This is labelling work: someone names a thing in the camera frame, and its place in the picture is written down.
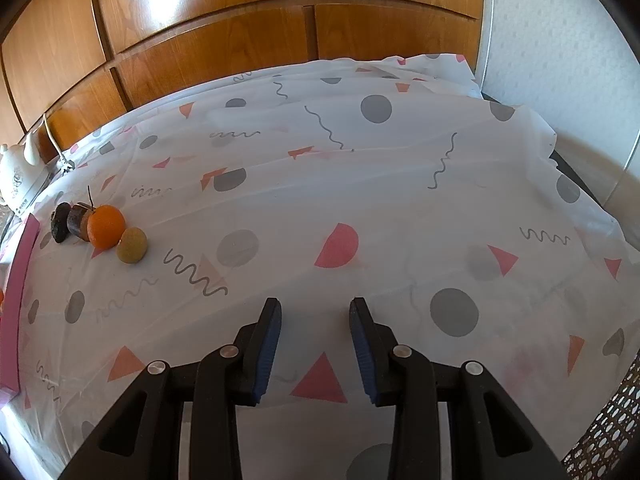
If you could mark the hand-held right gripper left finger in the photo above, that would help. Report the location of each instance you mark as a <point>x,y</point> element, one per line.
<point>265,355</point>

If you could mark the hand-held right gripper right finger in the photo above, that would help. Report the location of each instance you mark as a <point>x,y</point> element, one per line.
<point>362,355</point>

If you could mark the yellow-brown longan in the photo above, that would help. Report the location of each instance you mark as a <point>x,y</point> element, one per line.
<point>131,246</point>

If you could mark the dark sugarcane piece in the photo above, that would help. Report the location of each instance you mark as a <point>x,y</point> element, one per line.
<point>77,220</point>

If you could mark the dark elongated water chestnut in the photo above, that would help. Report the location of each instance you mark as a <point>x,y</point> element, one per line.
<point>61,222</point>

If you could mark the pink shallow box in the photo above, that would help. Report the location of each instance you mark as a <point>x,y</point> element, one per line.
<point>12,320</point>

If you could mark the large orange with stem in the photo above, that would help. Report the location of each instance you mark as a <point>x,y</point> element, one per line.
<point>106,227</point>

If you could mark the perforated chair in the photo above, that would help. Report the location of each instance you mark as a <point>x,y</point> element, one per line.
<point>605,435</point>

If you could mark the white power plug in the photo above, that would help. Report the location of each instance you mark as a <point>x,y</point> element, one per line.
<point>67,164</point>

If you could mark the white ceramic electric kettle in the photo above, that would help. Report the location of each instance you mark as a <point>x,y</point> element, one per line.
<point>17,180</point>

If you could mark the wooden wardrobe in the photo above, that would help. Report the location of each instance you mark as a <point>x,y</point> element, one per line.
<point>200,10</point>

